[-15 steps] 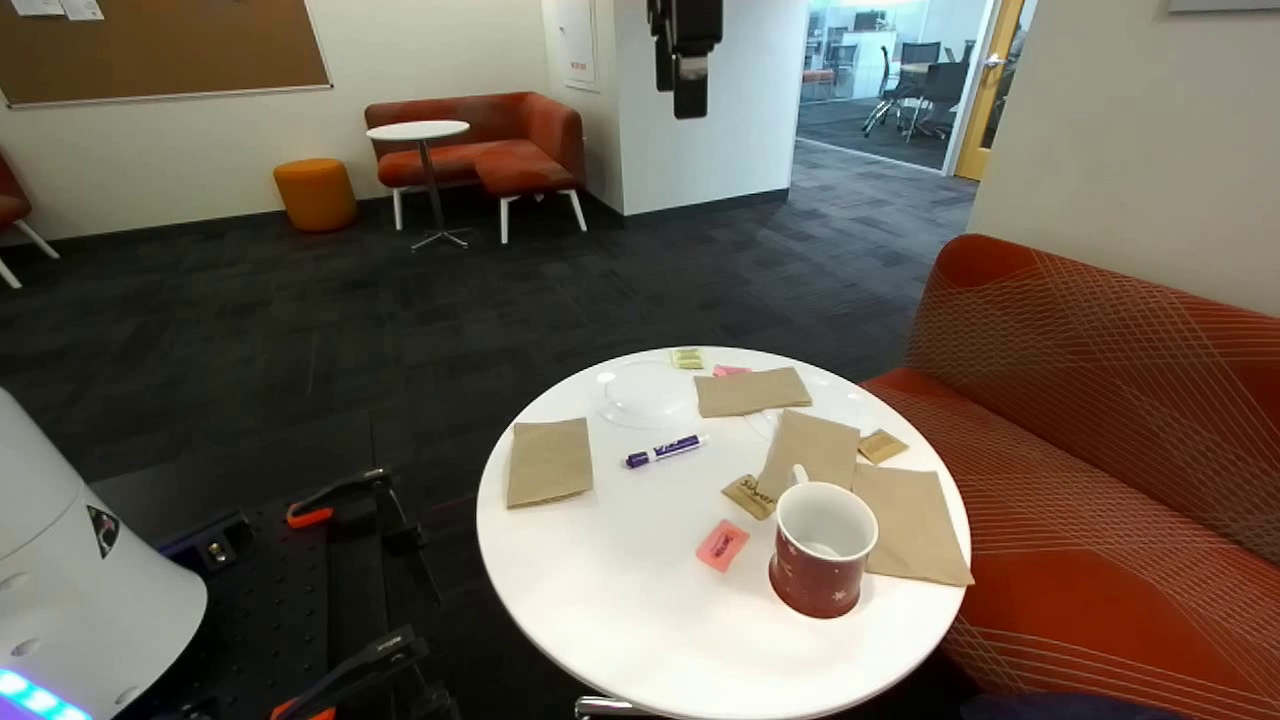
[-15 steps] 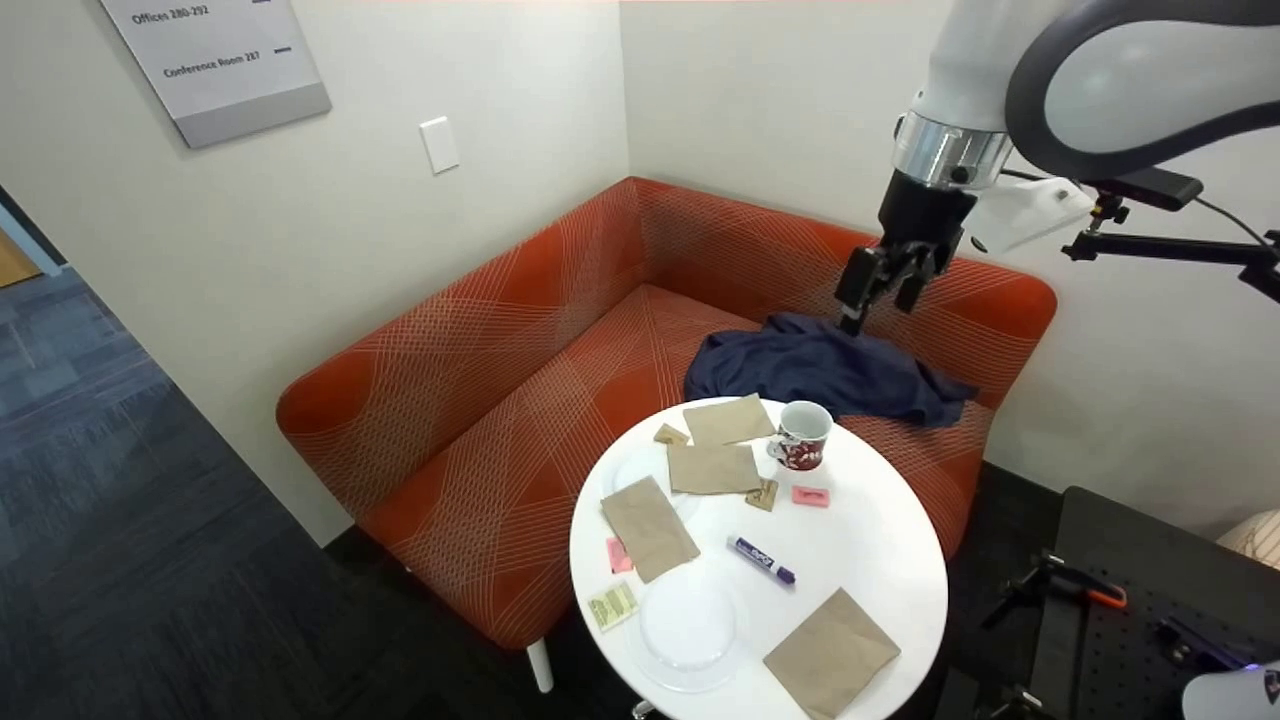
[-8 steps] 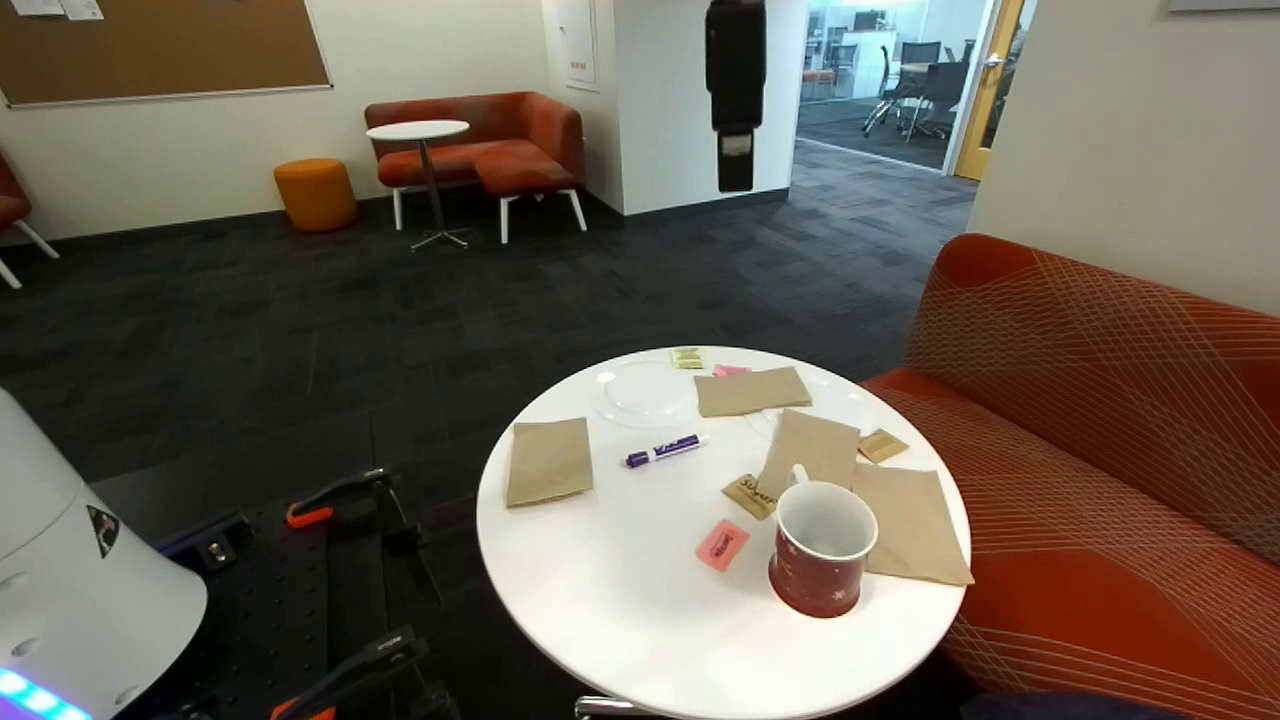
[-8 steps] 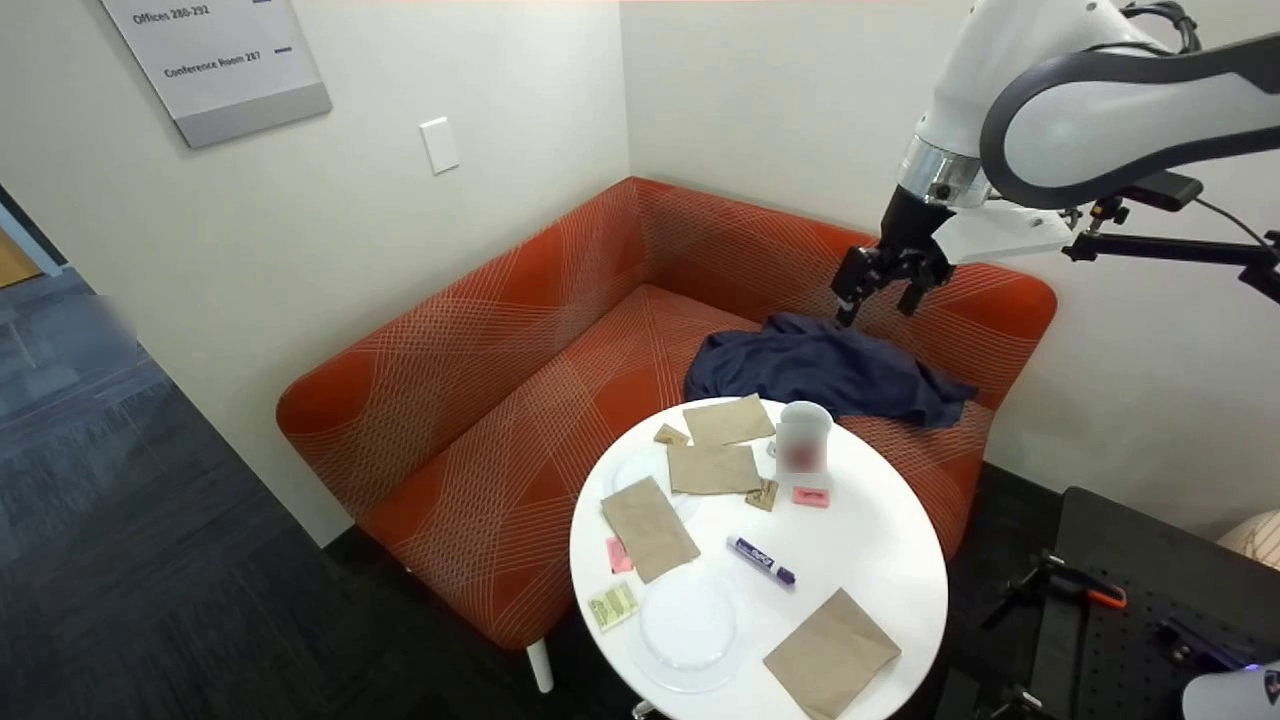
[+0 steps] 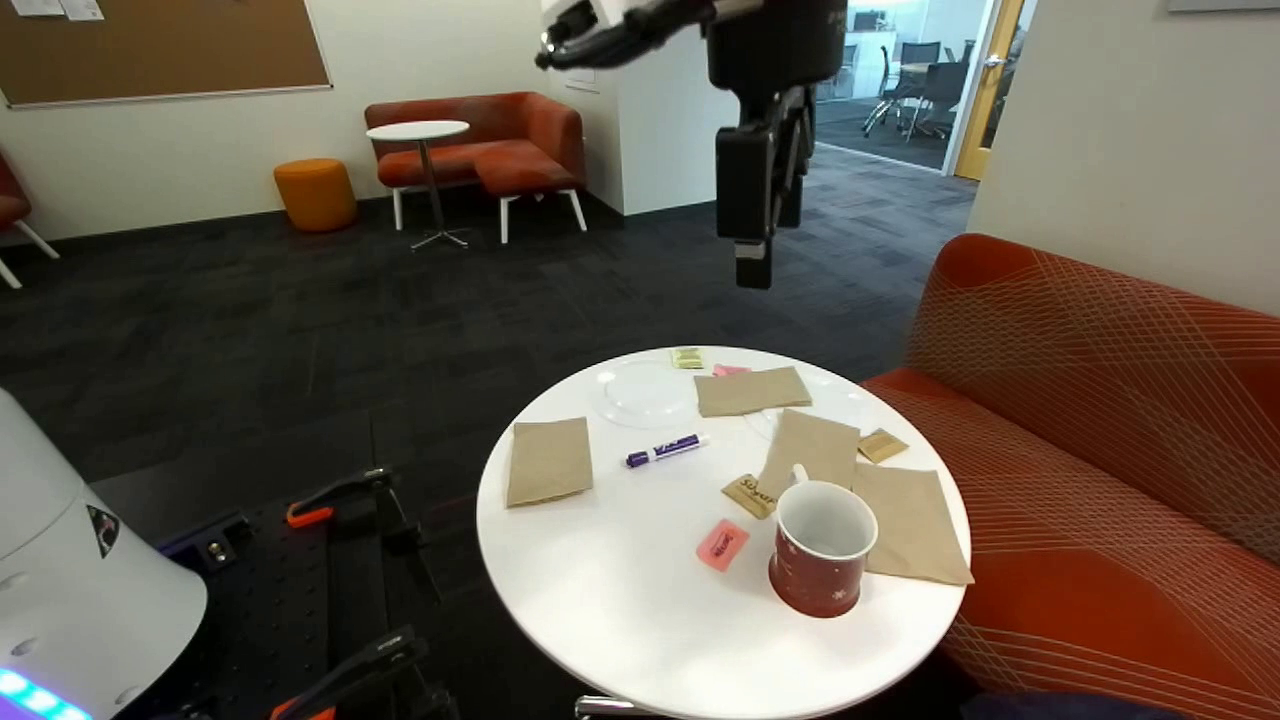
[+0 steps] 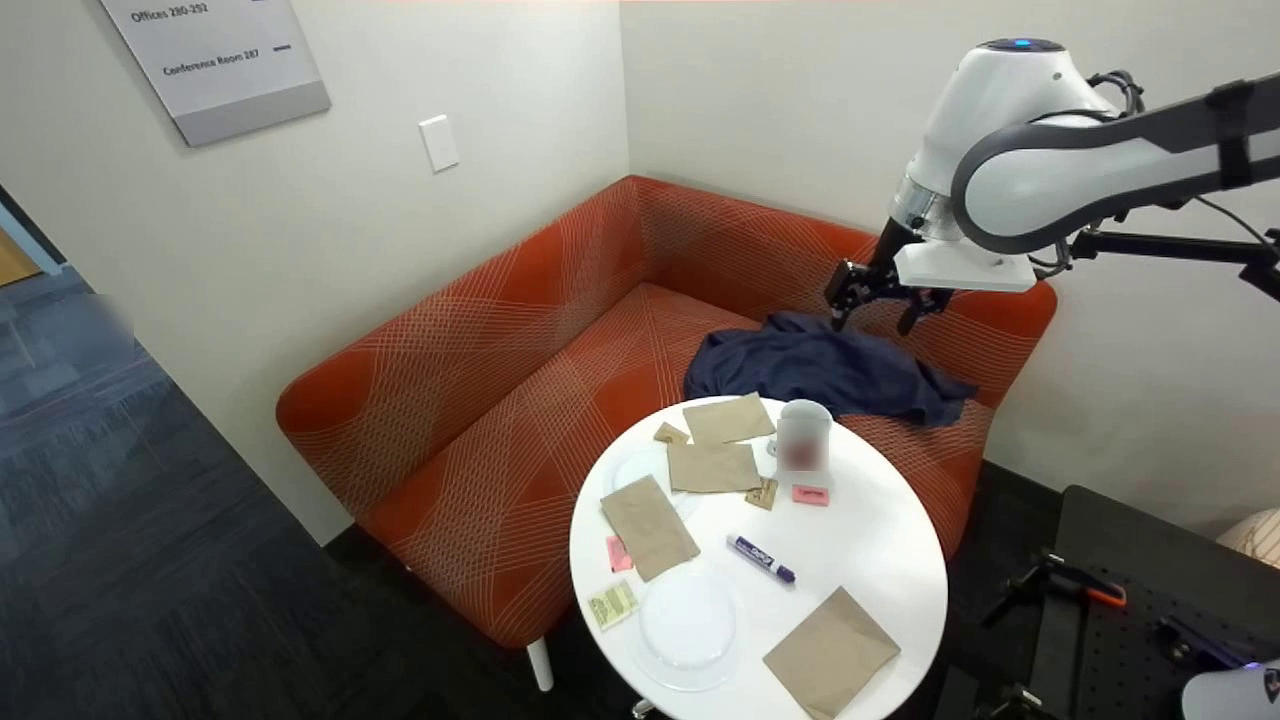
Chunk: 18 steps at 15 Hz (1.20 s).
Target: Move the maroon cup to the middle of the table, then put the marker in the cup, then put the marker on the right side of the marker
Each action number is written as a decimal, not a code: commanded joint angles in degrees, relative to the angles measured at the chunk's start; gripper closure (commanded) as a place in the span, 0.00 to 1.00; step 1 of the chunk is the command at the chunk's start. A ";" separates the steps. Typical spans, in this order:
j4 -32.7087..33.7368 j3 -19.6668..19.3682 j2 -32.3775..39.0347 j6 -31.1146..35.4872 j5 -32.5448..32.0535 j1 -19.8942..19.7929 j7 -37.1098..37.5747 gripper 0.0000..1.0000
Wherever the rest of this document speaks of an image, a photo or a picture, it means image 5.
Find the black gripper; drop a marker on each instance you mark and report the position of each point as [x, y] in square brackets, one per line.
[773, 45]

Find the purple Expo marker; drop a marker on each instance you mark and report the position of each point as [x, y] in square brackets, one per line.
[662, 449]

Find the maroon white ceramic mug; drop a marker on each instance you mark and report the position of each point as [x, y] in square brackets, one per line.
[818, 580]

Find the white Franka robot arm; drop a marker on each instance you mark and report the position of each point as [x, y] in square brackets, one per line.
[83, 587]

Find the black office chair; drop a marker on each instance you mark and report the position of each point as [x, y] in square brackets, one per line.
[923, 74]

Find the pink sweetener packet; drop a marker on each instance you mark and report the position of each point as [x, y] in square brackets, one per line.
[728, 369]
[723, 545]

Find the yellow green packet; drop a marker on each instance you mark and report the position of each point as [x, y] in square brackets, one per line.
[689, 356]

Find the brown paper napkin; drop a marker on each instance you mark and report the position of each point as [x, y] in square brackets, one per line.
[749, 395]
[923, 524]
[812, 445]
[551, 462]

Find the orange lounge armchair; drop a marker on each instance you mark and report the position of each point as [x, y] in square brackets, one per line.
[522, 132]

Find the brown sugar packet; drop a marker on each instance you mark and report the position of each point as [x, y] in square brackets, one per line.
[749, 497]
[882, 445]

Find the small round white table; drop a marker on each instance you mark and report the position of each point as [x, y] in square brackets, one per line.
[419, 131]

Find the orange fabric corner sofa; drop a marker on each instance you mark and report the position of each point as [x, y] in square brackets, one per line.
[1104, 442]

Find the orange round ottoman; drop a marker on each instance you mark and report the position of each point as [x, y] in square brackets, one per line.
[318, 197]

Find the brown cork board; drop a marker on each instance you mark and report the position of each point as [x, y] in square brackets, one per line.
[160, 45]

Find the black mounting platform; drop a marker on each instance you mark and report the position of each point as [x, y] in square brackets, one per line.
[266, 600]

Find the white pinned papers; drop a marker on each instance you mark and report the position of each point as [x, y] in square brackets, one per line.
[53, 8]

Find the red chair metal legs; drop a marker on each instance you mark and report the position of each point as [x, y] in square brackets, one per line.
[10, 200]

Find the yellow door frame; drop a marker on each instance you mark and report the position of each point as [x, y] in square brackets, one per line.
[991, 95]

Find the silver table pedestal base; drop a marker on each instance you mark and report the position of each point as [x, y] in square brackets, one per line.
[613, 711]

